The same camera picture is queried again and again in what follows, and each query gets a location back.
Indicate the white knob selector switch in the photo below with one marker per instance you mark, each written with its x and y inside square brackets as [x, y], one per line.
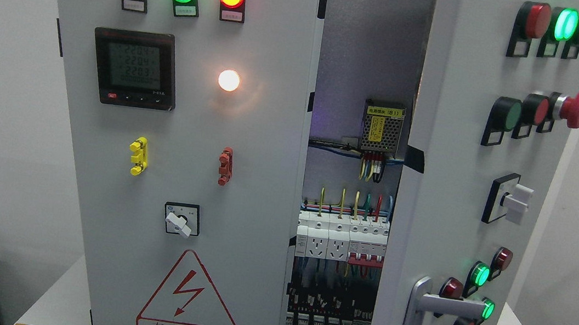
[508, 198]

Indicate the silver door lever handle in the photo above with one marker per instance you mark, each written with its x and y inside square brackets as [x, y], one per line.
[422, 301]

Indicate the white glowing indicator light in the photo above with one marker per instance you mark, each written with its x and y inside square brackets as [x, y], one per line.
[229, 80]

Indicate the black digital power meter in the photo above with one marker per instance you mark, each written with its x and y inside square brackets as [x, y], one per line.
[135, 68]

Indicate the metal mesh power supply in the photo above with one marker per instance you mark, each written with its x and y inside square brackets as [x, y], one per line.
[382, 126]

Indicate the white socket breaker row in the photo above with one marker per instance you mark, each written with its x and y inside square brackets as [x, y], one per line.
[342, 238]

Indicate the white rotary selector switch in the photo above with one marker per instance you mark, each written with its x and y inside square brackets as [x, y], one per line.
[182, 219]

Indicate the red emergency stop button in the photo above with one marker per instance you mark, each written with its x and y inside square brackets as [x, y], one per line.
[564, 107]

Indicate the red electric hazard sticker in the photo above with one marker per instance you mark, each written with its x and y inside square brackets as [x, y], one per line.
[186, 296]

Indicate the grey cabinet door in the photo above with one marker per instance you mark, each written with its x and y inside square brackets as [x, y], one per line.
[480, 114]
[246, 225]

